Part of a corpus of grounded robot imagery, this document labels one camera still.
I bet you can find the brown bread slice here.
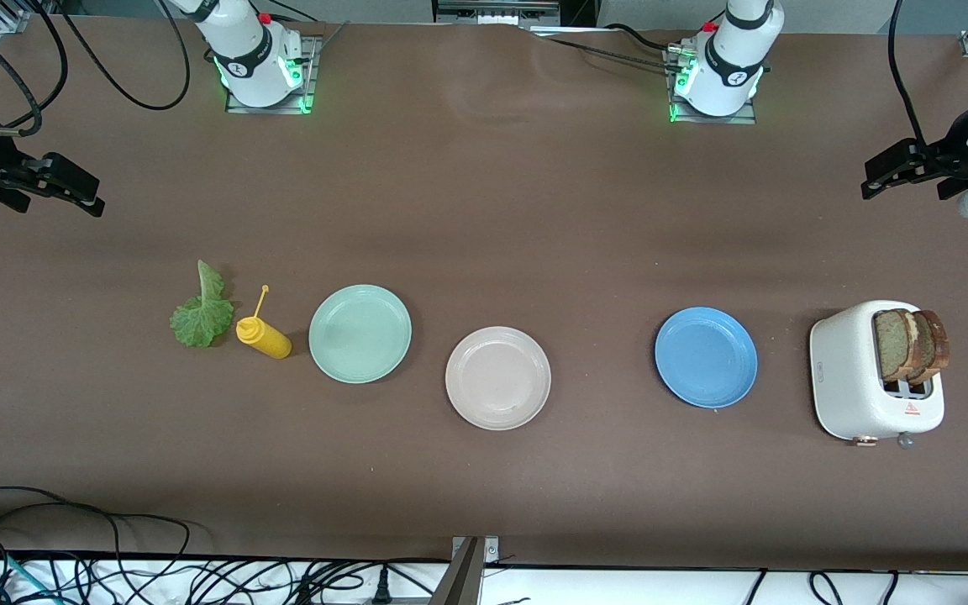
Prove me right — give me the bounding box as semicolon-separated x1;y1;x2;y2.
873;309;922;383
909;310;950;386

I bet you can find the green lettuce leaf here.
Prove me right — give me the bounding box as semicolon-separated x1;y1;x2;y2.
169;260;235;349

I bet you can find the yellow mustard squeeze bottle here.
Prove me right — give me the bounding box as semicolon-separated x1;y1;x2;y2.
236;285;293;360

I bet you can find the blue plate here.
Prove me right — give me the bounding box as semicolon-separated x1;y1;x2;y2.
654;306;759;410

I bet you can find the mint green plate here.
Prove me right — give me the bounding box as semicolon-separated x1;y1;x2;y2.
308;284;413;385

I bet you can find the beige plate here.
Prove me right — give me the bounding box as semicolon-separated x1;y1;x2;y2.
445;326;552;432

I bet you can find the white two-slot toaster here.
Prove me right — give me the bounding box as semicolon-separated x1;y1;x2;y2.
809;300;945;448

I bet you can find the grey metal equipment box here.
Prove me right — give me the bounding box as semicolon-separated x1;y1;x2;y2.
432;0;563;27

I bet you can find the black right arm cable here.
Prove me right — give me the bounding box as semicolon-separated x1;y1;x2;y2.
0;0;192;137

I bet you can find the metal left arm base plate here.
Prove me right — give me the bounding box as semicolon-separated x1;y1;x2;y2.
666;46;758;126

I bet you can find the black base power cable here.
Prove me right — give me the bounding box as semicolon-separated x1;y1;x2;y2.
526;24;688;70

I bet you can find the metal table edge bracket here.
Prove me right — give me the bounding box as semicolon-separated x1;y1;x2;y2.
429;535;500;605

